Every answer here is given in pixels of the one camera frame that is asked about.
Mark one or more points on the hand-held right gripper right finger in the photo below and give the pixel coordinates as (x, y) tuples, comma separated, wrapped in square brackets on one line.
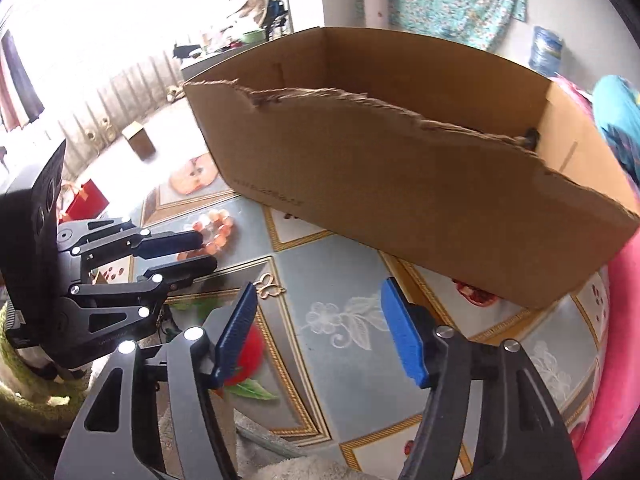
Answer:
[(402, 330)]

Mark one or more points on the grey cabinet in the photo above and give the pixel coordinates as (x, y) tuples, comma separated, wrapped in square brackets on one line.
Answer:
[(210, 67)]

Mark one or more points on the blue patterned quilt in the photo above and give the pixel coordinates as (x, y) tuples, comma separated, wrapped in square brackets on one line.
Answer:
[(617, 125)]

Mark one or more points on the wheelchair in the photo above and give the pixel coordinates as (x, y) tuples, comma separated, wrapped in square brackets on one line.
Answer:
[(277, 20)]

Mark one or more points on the blue water dispenser bottle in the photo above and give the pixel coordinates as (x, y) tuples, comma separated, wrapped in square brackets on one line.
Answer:
[(546, 50)]

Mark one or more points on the white balcony railing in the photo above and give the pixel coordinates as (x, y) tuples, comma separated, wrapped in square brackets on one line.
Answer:
[(100, 95)]

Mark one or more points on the large brown cardboard box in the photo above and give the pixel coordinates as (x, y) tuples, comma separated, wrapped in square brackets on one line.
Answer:
[(400, 175)]

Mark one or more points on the person's left forearm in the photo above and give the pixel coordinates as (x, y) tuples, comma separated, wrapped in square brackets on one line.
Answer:
[(30, 395)]

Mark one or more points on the fruit printed floor mat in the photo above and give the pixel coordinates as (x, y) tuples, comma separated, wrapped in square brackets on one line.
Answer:
[(340, 270)]

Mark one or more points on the red gift bag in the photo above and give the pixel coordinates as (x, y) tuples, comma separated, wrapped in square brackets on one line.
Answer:
[(87, 200)]

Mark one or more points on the gold butterfly outline pendant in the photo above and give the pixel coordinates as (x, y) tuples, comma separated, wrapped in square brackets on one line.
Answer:
[(270, 287)]

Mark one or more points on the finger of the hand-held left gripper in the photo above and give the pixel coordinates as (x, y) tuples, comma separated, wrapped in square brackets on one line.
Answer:
[(190, 269), (170, 244)]

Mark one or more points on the green basin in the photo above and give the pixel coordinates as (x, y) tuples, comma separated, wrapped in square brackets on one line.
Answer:
[(253, 37)]

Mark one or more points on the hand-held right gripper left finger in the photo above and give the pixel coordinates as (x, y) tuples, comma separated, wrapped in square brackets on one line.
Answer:
[(235, 330)]

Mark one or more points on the small brown cardboard box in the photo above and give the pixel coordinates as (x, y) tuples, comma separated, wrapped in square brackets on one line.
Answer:
[(140, 142)]

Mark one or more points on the pink floral blanket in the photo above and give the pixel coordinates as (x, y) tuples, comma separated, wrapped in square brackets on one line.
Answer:
[(615, 385)]

